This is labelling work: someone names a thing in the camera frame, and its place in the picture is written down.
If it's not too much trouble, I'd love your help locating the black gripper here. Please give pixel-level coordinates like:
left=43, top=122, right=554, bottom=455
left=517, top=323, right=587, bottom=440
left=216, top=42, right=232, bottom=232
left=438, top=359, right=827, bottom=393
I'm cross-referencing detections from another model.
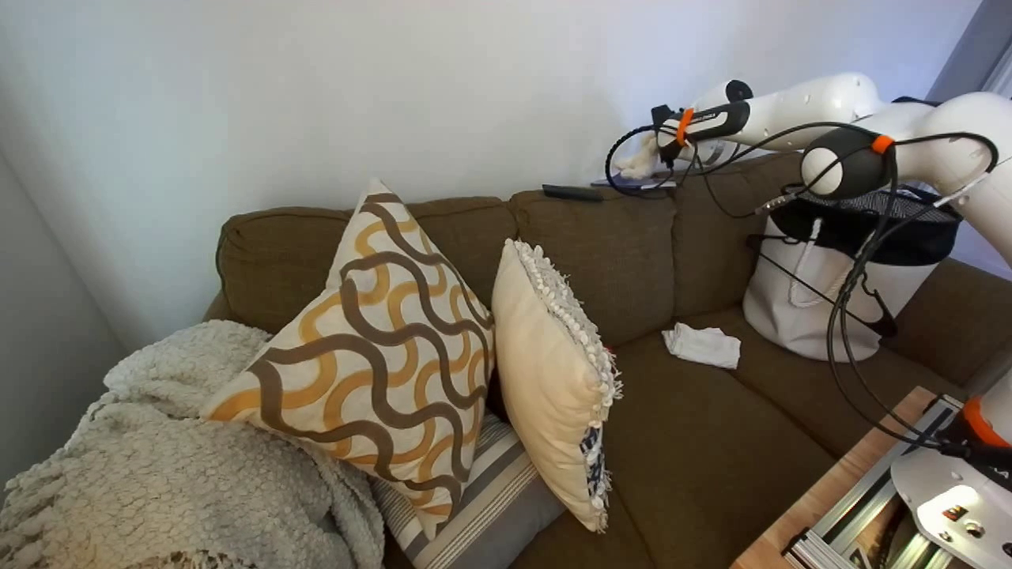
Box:
left=648, top=102, right=697, bottom=168

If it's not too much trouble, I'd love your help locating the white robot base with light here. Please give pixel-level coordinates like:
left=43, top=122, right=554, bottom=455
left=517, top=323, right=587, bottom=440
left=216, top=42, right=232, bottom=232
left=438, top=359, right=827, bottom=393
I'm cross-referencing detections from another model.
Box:
left=890, top=368, right=1012, bottom=569

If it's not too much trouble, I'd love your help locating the brown fabric couch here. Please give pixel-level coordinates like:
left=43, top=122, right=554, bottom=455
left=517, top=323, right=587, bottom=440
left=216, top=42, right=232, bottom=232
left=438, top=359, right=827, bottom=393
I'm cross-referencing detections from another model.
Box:
left=204, top=153, right=1012, bottom=569

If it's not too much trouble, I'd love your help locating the black remote control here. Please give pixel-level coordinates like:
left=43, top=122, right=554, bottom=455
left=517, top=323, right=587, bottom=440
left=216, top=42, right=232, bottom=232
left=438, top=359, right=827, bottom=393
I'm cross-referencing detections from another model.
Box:
left=537, top=182, right=607, bottom=206

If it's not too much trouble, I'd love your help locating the white crumpled cloth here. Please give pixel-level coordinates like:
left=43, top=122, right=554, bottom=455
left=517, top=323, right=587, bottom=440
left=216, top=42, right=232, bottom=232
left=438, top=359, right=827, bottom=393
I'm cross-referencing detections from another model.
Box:
left=658, top=319, right=747, bottom=374

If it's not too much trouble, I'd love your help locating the white bag with black top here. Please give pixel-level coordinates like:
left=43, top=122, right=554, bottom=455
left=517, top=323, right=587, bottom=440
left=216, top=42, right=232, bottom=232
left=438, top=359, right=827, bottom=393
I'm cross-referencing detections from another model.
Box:
left=739, top=178, right=967, bottom=368

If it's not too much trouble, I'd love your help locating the cream fringed pillow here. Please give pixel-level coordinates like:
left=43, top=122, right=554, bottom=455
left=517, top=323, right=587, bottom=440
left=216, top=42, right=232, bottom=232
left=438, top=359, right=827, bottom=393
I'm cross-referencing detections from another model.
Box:
left=491, top=238, right=626, bottom=533

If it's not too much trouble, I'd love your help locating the wavy brown patterned pillow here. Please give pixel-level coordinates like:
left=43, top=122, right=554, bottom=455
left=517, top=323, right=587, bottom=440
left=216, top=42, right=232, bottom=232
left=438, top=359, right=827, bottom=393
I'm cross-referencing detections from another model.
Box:
left=200, top=179, right=501, bottom=542

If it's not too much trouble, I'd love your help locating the wooden table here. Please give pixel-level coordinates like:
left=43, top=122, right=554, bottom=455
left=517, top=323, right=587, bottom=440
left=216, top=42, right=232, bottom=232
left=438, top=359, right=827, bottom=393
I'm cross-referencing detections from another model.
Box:
left=731, top=383, right=944, bottom=569

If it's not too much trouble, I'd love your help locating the grey striped cushion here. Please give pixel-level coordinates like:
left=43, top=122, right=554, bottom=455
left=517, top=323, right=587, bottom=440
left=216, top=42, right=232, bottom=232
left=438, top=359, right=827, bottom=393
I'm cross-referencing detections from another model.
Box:
left=372, top=410, right=565, bottom=569

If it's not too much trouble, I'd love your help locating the grey fuzzy blanket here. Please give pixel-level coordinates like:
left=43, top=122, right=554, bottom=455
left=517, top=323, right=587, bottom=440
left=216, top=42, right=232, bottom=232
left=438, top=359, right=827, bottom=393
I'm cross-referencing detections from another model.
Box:
left=0, top=315, right=390, bottom=569

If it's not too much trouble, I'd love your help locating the aluminium frame rail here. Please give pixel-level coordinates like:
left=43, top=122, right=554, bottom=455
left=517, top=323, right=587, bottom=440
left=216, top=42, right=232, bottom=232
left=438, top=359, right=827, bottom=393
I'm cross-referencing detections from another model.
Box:
left=788, top=393, right=965, bottom=569

